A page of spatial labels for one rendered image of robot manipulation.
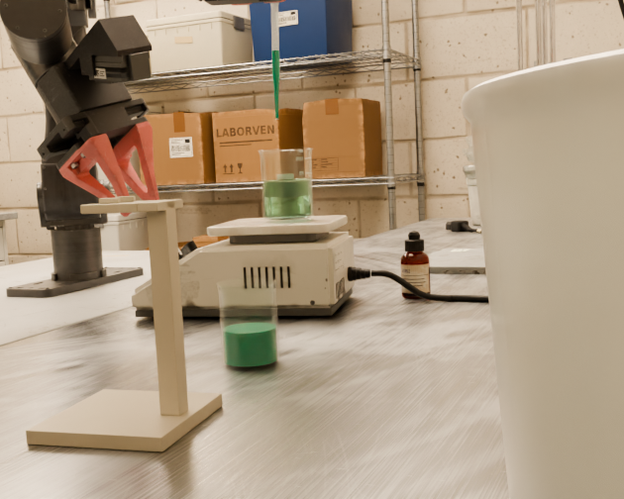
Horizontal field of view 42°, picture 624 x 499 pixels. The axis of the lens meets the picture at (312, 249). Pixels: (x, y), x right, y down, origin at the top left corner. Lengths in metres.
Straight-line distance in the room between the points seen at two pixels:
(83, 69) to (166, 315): 0.40
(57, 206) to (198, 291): 0.33
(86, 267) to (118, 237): 2.28
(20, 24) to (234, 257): 0.28
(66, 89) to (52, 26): 0.06
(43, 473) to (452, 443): 0.20
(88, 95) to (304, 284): 0.27
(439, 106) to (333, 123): 0.47
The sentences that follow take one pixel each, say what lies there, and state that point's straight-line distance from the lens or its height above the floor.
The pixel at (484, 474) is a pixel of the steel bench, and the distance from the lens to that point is 0.38.
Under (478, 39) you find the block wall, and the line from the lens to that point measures 3.19.
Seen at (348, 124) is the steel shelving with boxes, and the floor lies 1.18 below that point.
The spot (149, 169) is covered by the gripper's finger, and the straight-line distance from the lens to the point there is 0.82.
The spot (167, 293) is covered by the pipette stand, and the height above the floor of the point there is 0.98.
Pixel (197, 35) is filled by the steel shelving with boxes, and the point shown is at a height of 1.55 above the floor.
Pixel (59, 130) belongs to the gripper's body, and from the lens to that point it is 0.80.
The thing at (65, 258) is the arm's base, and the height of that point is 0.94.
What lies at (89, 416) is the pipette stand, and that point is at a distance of 0.48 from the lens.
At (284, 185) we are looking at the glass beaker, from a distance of 0.78.
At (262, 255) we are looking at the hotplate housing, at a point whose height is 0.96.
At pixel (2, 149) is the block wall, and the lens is 4.30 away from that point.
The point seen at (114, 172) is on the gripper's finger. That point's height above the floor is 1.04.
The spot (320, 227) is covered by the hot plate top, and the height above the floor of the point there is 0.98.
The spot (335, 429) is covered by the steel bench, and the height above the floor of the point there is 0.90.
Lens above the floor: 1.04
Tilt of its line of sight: 6 degrees down
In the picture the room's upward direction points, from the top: 3 degrees counter-clockwise
